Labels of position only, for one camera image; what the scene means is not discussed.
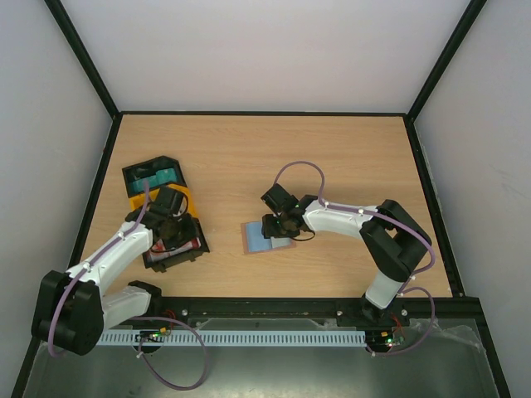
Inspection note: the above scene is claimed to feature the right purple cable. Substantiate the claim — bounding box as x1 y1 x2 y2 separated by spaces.
273 160 437 358

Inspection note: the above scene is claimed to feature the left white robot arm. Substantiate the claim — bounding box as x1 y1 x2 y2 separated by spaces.
31 186 194 357

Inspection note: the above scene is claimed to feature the black aluminium frame rail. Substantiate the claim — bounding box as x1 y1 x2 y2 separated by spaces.
146 297 486 330

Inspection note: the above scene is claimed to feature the light blue slotted cable duct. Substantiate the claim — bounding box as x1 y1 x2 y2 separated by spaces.
98 329 366 347

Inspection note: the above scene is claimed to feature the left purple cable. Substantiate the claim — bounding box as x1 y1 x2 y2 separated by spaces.
47 178 209 391

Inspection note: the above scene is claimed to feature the purple cable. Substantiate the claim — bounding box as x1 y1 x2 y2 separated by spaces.
273 160 437 358
47 178 209 391

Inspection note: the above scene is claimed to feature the black bin with red cards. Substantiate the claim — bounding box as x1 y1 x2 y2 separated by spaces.
142 217 210 273

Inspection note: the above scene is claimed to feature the brown leather card holder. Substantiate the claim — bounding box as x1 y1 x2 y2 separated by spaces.
241 221 295 255

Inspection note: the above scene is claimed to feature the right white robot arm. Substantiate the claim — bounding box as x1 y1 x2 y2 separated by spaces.
261 183 435 325

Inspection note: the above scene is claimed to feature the yellow bin with white cards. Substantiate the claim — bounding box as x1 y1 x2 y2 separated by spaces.
129 183 198 218

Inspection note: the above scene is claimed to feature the red card stack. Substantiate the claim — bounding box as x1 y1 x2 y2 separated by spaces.
147 238 201 262

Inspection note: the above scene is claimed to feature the teal card stack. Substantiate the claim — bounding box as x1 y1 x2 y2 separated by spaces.
129 168 179 193

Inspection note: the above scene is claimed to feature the black bin with teal cards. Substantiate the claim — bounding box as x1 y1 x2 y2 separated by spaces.
122 156 187 197

